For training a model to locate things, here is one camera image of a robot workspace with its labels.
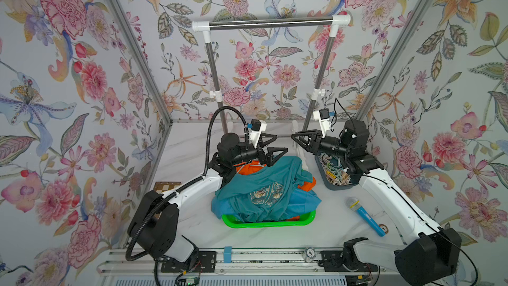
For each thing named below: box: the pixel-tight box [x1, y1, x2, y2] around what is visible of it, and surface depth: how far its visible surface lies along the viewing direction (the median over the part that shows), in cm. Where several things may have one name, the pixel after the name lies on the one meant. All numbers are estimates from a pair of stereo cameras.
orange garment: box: [236, 160, 317, 191], surface depth 84 cm
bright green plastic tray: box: [222, 209, 317, 228], surface depth 78 cm
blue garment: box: [211, 189, 322, 220], surface depth 81 cm
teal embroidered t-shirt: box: [215, 156, 315, 222], surface depth 84 cm
